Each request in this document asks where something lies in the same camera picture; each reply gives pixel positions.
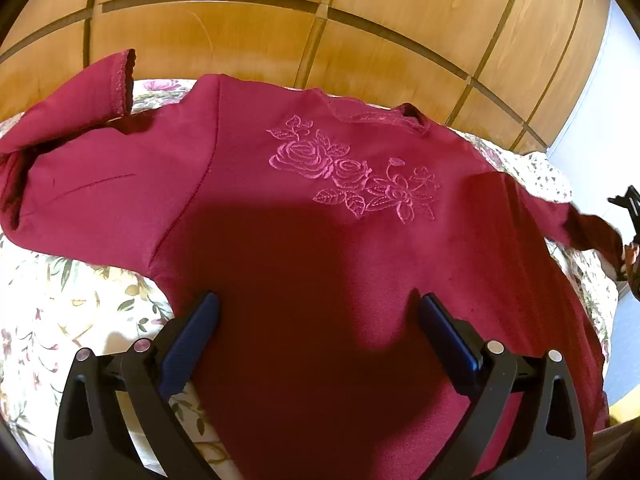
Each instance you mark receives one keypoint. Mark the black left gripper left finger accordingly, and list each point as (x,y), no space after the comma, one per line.
(92,440)

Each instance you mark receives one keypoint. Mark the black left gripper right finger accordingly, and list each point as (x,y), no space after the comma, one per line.
(524,419)

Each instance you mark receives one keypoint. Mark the dark red embroidered sweater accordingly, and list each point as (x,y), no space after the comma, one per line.
(318,222)

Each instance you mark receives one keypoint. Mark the floral bed cover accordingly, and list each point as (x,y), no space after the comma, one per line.
(53,306)

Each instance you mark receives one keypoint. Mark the wooden panelled wardrobe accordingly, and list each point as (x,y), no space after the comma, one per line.
(510,71)

